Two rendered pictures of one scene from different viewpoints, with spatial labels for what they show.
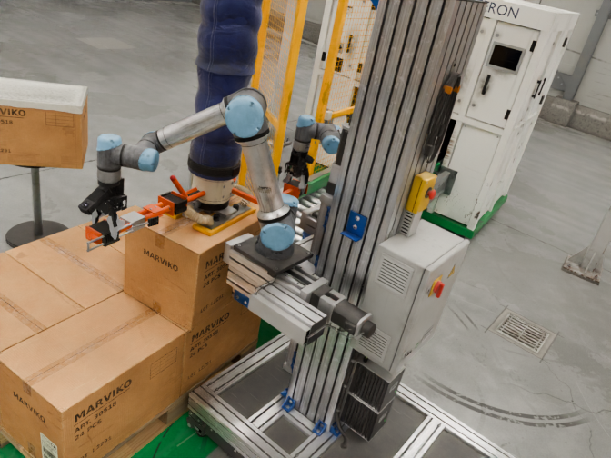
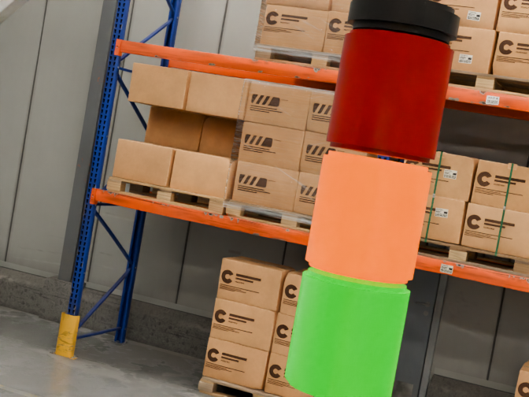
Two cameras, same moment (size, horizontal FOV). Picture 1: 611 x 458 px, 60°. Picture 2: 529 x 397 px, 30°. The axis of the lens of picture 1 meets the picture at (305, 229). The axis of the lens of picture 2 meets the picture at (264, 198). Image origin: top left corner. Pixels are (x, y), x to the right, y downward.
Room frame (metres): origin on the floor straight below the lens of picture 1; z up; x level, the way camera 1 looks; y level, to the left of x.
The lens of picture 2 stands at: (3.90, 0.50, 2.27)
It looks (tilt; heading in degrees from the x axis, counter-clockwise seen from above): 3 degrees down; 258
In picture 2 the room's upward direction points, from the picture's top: 10 degrees clockwise
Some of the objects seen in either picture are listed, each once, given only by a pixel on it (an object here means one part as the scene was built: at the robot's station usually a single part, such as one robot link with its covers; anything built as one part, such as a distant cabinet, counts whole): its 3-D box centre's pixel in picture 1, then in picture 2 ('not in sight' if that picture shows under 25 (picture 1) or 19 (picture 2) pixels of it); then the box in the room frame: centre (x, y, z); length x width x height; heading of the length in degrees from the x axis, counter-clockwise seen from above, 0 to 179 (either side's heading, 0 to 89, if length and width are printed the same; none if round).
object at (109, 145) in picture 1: (110, 152); not in sight; (1.59, 0.68, 1.37); 0.09 x 0.08 x 0.11; 94
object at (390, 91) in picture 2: not in sight; (390, 97); (3.76, 0.06, 2.30); 0.05 x 0.05 x 0.05
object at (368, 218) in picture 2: not in sight; (368, 216); (3.76, 0.06, 2.24); 0.05 x 0.05 x 0.05
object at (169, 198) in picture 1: (172, 203); not in sight; (1.89, 0.55, 1.07); 0.10 x 0.08 x 0.06; 66
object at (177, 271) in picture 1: (204, 248); not in sight; (2.12, 0.45, 0.75); 0.60 x 0.40 x 0.40; 156
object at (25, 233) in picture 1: (36, 196); not in sight; (2.99, 1.77, 0.31); 0.40 x 0.40 x 0.62
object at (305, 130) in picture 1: (305, 128); not in sight; (2.27, 0.09, 1.37); 0.09 x 0.08 x 0.11; 101
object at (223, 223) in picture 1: (225, 214); not in sight; (2.08, 0.36, 0.97); 0.34 x 0.10 x 0.05; 156
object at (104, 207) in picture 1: (110, 194); not in sight; (1.59, 0.68, 1.22); 0.09 x 0.08 x 0.12; 156
